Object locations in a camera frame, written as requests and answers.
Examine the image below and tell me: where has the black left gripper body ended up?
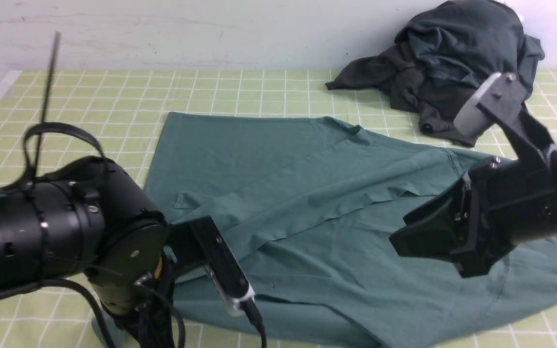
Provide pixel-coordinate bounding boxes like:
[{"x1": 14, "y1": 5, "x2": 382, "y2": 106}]
[{"x1": 89, "y1": 256, "x2": 184, "y2": 348}]

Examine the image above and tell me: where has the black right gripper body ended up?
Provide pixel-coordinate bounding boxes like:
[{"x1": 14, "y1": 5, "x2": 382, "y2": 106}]
[{"x1": 389, "y1": 157, "x2": 540, "y2": 279}]

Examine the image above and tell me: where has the green long-sleeved shirt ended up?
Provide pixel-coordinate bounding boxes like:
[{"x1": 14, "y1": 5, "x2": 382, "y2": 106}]
[{"x1": 92, "y1": 112, "x2": 557, "y2": 348}]

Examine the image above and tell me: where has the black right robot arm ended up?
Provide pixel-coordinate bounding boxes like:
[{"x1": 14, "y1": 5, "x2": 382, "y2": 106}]
[{"x1": 390, "y1": 148, "x2": 557, "y2": 279}]

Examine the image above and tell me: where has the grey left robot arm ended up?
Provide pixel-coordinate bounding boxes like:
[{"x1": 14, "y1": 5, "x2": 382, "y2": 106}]
[{"x1": 0, "y1": 156, "x2": 186, "y2": 348}]

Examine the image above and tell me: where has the dark grey crumpled garment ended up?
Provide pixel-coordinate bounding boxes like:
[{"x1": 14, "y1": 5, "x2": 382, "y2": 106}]
[{"x1": 326, "y1": 42, "x2": 478, "y2": 148}]

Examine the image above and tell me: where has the dark teal crumpled garment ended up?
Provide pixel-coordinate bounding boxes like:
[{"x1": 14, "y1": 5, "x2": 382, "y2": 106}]
[{"x1": 394, "y1": 0, "x2": 545, "y2": 100}]

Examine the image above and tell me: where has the green checkered tablecloth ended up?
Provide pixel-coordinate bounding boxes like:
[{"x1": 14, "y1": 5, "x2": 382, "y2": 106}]
[{"x1": 0, "y1": 70, "x2": 557, "y2": 348}]

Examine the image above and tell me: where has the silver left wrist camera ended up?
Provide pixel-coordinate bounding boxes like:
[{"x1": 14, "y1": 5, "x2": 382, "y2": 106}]
[{"x1": 166, "y1": 216, "x2": 256, "y2": 317}]

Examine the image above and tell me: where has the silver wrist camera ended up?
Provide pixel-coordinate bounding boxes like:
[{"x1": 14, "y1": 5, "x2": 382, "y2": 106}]
[
  {"x1": 166, "y1": 216, "x2": 256, "y2": 317},
  {"x1": 454, "y1": 72, "x2": 557, "y2": 167}
]

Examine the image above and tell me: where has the black left camera cable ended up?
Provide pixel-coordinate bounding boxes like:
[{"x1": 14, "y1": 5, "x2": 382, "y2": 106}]
[{"x1": 242, "y1": 300, "x2": 267, "y2": 348}]

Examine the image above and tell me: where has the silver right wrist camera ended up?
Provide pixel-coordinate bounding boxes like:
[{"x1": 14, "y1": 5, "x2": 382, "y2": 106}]
[{"x1": 454, "y1": 72, "x2": 557, "y2": 167}]

